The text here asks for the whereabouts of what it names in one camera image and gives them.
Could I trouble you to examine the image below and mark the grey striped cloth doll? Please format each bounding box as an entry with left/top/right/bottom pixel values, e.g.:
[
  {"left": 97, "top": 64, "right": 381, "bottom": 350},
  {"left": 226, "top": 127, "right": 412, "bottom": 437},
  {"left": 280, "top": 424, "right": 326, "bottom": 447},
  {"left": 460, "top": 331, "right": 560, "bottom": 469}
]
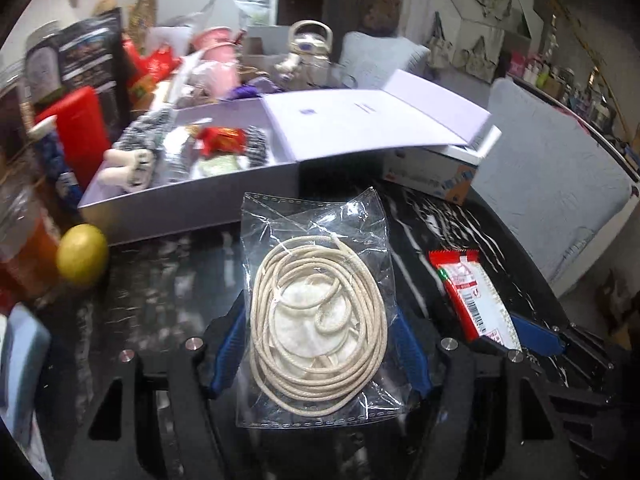
[{"left": 97, "top": 105, "right": 176, "bottom": 192}]

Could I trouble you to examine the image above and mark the purple pouch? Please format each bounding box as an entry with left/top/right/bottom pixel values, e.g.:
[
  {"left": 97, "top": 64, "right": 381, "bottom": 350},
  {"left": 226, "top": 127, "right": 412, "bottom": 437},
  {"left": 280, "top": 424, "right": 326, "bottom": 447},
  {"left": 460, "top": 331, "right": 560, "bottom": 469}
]
[{"left": 227, "top": 82, "right": 266, "bottom": 102}]

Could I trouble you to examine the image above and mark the red canister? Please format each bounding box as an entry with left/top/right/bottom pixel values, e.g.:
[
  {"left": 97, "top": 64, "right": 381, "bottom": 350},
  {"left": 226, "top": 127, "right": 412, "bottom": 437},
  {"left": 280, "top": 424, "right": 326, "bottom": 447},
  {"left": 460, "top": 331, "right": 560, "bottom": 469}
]
[{"left": 35, "top": 86, "right": 112, "bottom": 186}]

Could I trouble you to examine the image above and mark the beige tote bag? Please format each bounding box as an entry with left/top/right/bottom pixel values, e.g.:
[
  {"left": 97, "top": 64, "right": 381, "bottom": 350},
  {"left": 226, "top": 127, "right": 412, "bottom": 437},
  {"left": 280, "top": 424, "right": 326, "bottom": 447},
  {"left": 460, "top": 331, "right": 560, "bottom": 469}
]
[
  {"left": 452, "top": 35, "right": 493, "bottom": 81},
  {"left": 427, "top": 10, "right": 456, "bottom": 71}
]

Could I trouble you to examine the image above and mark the grey box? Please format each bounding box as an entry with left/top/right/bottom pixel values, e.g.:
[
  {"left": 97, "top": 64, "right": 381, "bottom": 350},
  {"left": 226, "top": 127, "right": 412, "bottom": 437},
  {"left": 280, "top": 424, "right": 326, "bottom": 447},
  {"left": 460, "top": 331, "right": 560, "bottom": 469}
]
[{"left": 242, "top": 25, "right": 296, "bottom": 68}]

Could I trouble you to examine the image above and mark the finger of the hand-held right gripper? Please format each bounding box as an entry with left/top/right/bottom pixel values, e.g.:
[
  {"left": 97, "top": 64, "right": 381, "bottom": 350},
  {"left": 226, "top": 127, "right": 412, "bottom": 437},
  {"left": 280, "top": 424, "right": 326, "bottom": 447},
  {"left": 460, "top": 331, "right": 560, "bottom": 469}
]
[{"left": 507, "top": 312, "right": 616, "bottom": 372}]

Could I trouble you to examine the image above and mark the row of small bottles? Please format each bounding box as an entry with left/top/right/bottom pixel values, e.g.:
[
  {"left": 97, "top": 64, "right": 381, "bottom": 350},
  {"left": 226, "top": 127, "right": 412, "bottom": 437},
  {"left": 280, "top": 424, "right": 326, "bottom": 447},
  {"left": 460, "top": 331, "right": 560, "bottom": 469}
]
[{"left": 510, "top": 45, "right": 640, "bottom": 171}]

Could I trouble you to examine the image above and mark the brown hanging bag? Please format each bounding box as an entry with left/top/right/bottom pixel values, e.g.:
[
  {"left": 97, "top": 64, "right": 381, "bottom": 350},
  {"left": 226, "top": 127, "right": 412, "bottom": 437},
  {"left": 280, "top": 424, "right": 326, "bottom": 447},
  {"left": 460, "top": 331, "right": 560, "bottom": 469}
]
[{"left": 362, "top": 0, "right": 403, "bottom": 36}]

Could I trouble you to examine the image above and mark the pink cup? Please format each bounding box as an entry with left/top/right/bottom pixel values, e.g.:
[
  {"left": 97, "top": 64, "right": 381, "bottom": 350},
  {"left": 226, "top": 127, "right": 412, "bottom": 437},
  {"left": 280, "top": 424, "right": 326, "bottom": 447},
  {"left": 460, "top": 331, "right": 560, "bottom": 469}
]
[{"left": 192, "top": 26, "right": 241, "bottom": 98}]

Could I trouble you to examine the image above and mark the white box with blue print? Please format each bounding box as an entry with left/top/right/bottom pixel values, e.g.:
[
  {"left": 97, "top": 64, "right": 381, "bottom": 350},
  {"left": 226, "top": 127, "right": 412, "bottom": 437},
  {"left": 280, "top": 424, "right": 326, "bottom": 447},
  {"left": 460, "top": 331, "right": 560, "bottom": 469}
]
[{"left": 382, "top": 147, "right": 478, "bottom": 204}]

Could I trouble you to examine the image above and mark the clear bag of rope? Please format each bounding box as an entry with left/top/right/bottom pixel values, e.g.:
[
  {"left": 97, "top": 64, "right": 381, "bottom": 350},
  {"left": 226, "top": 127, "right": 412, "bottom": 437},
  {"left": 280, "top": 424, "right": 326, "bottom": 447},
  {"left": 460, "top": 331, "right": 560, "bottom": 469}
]
[{"left": 236, "top": 186, "right": 406, "bottom": 430}]

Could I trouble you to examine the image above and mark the long red white snack packet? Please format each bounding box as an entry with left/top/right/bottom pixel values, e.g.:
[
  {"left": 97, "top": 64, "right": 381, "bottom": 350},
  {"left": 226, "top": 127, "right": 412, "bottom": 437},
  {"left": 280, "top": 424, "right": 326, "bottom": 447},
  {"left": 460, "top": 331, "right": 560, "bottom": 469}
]
[{"left": 428, "top": 249, "right": 523, "bottom": 352}]

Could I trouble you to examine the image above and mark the red plastic bag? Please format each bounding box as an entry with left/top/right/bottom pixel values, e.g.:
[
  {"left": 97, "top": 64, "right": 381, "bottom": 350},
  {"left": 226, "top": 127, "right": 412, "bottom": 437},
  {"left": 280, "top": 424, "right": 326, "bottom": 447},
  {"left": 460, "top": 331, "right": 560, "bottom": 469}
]
[{"left": 122, "top": 42, "right": 183, "bottom": 96}]

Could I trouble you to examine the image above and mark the blue tube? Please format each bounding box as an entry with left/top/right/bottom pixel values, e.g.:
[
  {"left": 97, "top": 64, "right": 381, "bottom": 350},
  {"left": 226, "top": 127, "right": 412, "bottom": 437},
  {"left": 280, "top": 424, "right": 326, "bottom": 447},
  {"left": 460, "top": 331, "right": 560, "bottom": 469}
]
[{"left": 27, "top": 115, "right": 83, "bottom": 206}]

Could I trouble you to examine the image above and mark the green packet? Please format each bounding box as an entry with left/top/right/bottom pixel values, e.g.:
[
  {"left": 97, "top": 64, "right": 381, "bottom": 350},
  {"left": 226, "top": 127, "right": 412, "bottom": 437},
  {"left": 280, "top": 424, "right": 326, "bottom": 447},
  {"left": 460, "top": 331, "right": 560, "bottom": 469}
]
[{"left": 192, "top": 154, "right": 241, "bottom": 178}]

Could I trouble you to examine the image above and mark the yellow lemon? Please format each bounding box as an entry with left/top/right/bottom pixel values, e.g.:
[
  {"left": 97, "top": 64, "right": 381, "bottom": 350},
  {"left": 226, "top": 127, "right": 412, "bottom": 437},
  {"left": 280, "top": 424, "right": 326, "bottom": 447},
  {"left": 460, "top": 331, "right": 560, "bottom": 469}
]
[{"left": 56, "top": 224, "right": 110, "bottom": 287}]

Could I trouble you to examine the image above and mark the striped sock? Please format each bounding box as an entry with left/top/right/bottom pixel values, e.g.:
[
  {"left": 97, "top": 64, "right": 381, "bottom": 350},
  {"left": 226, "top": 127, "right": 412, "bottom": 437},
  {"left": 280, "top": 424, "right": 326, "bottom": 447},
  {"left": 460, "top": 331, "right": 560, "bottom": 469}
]
[{"left": 242, "top": 126, "right": 268, "bottom": 166}]

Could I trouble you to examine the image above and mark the small red snack packet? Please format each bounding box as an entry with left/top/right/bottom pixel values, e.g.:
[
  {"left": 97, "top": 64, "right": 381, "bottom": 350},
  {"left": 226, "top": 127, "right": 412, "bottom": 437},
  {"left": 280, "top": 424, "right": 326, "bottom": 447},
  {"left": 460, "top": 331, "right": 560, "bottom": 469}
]
[{"left": 197, "top": 127, "right": 248, "bottom": 156}]

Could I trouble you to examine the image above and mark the lavender cardboard box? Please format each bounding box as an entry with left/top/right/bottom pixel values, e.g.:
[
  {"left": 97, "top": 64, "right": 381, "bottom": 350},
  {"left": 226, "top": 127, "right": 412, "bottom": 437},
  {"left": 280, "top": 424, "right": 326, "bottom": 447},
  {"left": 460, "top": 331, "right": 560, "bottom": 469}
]
[{"left": 77, "top": 69, "right": 503, "bottom": 246}]

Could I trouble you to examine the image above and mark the light blue cloth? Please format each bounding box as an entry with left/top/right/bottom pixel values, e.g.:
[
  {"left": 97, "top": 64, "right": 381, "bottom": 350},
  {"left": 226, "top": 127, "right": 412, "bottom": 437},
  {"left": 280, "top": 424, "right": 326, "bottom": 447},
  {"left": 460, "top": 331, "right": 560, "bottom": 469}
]
[{"left": 0, "top": 302, "right": 51, "bottom": 451}]

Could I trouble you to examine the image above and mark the black menu box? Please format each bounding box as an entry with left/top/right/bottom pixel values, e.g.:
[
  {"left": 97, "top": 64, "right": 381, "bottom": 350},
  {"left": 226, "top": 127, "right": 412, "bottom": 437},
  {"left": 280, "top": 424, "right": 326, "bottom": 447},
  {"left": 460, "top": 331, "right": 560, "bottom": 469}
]
[{"left": 55, "top": 7, "right": 132, "bottom": 131}]

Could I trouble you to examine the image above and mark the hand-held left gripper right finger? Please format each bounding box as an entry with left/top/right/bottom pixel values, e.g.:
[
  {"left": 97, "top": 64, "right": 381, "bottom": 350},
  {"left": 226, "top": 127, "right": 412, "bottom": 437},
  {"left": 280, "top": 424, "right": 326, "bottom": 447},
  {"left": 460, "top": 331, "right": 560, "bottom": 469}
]
[{"left": 390, "top": 305, "right": 586, "bottom": 480}]

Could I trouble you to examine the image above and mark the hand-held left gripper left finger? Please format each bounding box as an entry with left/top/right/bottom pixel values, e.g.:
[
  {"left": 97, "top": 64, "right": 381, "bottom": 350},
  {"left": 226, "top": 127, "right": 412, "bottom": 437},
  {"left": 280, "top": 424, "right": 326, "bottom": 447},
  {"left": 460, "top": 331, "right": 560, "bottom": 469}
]
[{"left": 75, "top": 305, "right": 251, "bottom": 480}]

